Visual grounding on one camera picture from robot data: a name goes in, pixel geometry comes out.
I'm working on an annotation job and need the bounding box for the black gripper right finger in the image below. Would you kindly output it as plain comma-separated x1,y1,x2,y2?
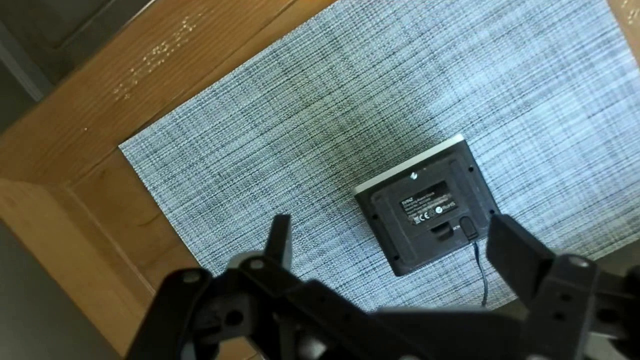
486,215,640,360

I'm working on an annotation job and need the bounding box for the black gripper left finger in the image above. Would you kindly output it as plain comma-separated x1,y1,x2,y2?
126,213,376,360

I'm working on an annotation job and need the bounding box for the black cube device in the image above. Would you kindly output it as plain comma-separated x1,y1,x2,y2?
353,134,498,276

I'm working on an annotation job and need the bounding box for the wooden side table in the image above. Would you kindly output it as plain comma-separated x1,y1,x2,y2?
0,0,637,348

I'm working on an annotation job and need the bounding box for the grey woven placemat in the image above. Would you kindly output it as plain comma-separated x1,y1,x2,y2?
120,0,640,311

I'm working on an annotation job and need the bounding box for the black device cable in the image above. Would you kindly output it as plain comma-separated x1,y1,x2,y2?
458,215,492,311

